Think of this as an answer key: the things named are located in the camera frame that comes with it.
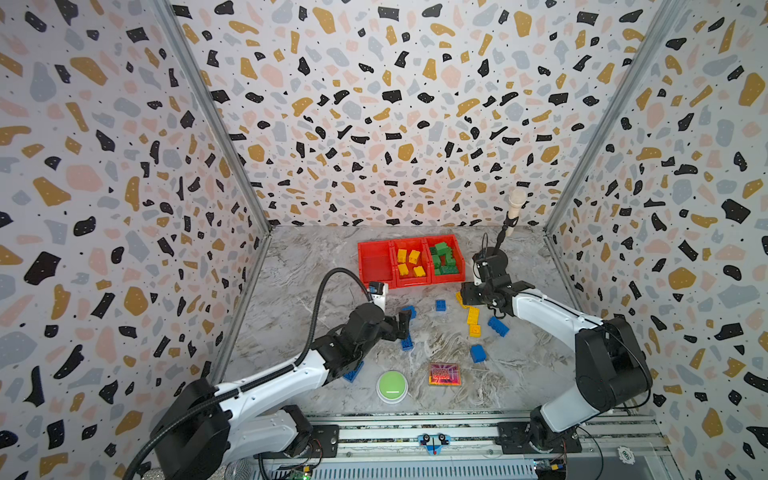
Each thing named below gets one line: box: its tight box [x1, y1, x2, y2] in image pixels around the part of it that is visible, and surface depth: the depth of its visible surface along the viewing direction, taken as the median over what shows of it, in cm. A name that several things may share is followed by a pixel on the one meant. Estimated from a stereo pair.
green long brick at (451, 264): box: [441, 251, 458, 274], surface depth 108 cm
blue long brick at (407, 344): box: [401, 332, 414, 351], surface depth 92 cm
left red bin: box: [358, 240, 397, 289], surface depth 108 cm
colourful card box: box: [428, 362, 462, 386], surface depth 85 cm
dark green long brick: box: [432, 254, 443, 276], surface depth 111 cm
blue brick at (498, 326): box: [487, 316, 510, 337], surface depth 95 cm
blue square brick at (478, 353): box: [470, 344, 487, 363], surface depth 91 cm
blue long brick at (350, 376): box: [343, 361, 365, 383], surface depth 85 cm
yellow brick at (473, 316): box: [467, 306, 480, 325], surface depth 97 cm
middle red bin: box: [388, 237, 432, 289], surface depth 108 cm
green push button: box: [376, 370, 409, 405], surface depth 82 cm
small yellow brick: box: [469, 324, 481, 338], surface depth 94 cm
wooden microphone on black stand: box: [474, 188, 528, 276], surface depth 100 cm
